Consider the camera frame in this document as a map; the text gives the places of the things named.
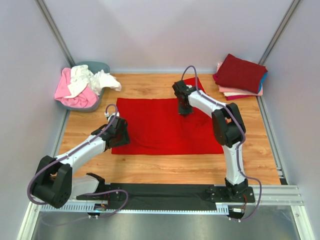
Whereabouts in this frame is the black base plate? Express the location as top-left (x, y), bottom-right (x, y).
top-left (76, 182), bottom-right (256, 211)

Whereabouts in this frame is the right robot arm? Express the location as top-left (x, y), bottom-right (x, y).
top-left (172, 80), bottom-right (249, 202)

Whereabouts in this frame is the dark red folded t-shirt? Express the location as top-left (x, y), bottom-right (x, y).
top-left (213, 53), bottom-right (268, 94)

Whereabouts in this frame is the white folded t-shirt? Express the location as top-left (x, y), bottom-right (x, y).
top-left (223, 92), bottom-right (242, 97)

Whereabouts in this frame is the blue folded t-shirt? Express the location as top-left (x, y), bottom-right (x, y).
top-left (258, 72), bottom-right (268, 96)

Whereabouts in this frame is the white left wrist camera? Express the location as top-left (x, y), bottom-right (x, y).
top-left (104, 112), bottom-right (120, 121)

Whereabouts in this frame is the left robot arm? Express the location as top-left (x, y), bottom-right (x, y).
top-left (27, 115), bottom-right (130, 209)

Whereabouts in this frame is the magenta folded t-shirt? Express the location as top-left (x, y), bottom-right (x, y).
top-left (225, 95), bottom-right (256, 101)

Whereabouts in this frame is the perforated cable duct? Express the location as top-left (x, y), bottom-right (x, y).
top-left (39, 201), bottom-right (229, 216)

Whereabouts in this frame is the grey laundry basket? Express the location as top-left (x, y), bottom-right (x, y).
top-left (54, 61), bottom-right (110, 113)

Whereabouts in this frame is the light pink folded t-shirt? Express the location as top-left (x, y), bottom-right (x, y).
top-left (218, 85), bottom-right (262, 96)

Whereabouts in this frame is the pink crumpled t-shirt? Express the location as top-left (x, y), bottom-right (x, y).
top-left (54, 67), bottom-right (99, 109)

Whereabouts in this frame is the white crumpled t-shirt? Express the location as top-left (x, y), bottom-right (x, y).
top-left (70, 64), bottom-right (122, 96)

